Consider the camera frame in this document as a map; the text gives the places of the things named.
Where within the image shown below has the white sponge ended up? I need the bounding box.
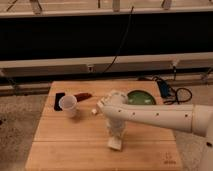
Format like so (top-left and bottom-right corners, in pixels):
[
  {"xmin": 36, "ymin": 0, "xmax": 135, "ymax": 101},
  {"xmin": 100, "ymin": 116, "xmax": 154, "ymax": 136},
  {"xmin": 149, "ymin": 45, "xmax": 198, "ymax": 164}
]
[{"xmin": 108, "ymin": 137, "xmax": 122, "ymax": 150}]

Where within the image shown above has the black power adapter with cable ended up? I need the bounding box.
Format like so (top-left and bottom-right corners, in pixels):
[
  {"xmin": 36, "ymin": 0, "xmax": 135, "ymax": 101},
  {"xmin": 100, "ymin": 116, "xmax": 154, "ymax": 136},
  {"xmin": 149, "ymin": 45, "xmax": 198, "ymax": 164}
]
[{"xmin": 138, "ymin": 75, "xmax": 193, "ymax": 108}]

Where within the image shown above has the white plastic cup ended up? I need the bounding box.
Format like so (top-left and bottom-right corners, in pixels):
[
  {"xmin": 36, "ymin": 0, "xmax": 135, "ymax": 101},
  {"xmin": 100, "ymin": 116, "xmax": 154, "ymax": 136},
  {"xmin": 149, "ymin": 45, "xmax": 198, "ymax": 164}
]
[{"xmin": 59, "ymin": 95, "xmax": 77, "ymax": 118}]

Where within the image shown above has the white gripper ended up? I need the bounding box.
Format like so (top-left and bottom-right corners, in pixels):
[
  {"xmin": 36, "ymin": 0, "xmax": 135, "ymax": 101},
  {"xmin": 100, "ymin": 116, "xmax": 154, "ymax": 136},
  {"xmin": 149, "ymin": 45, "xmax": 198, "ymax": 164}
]
[{"xmin": 106, "ymin": 119, "xmax": 125, "ymax": 139}]

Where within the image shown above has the white plastic bottle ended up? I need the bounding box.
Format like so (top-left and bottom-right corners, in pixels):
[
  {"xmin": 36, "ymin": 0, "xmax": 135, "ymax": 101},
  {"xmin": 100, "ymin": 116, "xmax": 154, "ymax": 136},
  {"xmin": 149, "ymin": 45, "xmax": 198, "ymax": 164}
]
[{"xmin": 91, "ymin": 97, "xmax": 108, "ymax": 115}]

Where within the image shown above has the green bowl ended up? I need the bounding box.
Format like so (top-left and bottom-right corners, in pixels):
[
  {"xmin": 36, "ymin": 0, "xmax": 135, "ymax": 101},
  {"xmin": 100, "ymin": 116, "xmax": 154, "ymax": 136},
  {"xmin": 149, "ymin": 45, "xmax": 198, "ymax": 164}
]
[{"xmin": 127, "ymin": 90, "xmax": 156, "ymax": 105}]

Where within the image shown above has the black hanging cable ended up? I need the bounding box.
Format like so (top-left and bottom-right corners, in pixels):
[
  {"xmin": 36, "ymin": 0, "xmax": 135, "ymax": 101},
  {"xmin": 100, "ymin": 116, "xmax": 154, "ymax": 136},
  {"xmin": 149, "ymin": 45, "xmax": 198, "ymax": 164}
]
[{"xmin": 100, "ymin": 4, "xmax": 135, "ymax": 74}]

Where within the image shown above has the black spatula with red handle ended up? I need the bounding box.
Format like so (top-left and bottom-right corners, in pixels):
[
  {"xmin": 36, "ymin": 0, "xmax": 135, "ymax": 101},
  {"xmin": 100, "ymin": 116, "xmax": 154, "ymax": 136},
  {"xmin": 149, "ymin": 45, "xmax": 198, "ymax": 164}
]
[{"xmin": 54, "ymin": 92, "xmax": 92, "ymax": 111}]

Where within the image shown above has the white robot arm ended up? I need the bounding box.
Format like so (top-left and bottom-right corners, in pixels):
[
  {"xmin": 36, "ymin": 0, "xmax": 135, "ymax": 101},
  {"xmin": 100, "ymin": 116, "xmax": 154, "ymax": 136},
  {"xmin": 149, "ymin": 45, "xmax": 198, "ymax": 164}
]
[{"xmin": 97, "ymin": 91, "xmax": 213, "ymax": 171}]

